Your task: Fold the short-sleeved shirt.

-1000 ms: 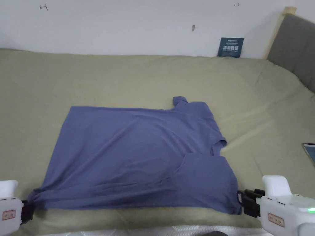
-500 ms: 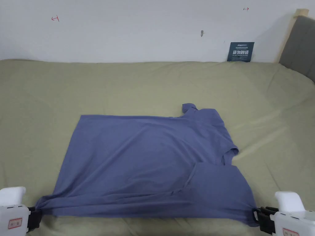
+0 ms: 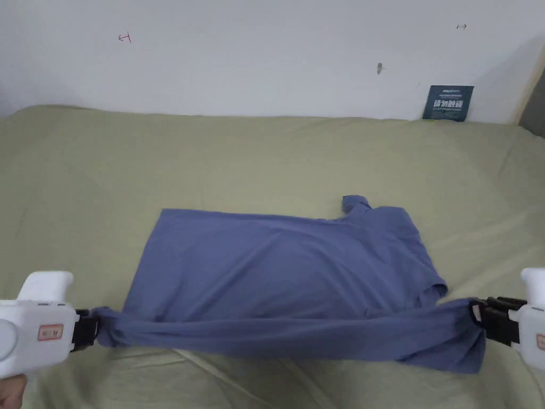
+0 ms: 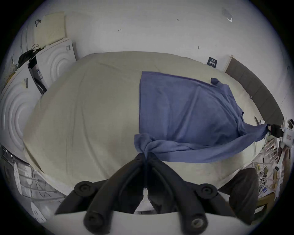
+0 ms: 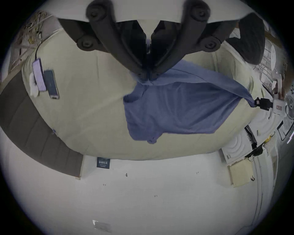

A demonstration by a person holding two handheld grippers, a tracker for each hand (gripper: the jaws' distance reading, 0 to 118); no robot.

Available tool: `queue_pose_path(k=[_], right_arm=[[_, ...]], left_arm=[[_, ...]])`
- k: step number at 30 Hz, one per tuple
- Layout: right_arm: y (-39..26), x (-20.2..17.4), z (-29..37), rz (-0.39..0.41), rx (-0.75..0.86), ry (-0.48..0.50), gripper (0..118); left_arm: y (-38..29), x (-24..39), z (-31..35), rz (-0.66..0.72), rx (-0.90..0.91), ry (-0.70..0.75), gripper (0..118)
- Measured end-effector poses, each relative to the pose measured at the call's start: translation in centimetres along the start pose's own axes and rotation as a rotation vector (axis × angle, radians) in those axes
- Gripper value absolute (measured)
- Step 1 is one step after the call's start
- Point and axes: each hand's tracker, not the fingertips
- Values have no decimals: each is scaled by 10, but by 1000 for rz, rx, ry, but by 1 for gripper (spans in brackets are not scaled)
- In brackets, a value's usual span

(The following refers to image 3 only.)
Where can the blue shirt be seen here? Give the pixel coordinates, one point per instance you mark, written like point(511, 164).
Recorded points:
point(281, 277)

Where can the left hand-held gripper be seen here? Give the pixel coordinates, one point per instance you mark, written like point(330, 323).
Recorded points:
point(30, 328)

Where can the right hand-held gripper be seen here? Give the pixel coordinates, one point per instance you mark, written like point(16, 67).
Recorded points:
point(526, 315)

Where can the bed with pale green sheet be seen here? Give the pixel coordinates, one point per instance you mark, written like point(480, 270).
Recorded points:
point(127, 170)

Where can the person's left hand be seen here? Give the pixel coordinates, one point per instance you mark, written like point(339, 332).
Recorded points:
point(12, 392)

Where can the dark teal card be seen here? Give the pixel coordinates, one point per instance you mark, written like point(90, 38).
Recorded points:
point(448, 103)

